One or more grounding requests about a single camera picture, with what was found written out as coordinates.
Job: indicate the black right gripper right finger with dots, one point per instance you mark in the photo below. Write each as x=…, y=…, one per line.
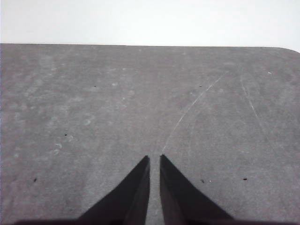
x=182, y=199

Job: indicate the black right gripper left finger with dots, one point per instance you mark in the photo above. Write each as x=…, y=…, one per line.
x=126, y=199

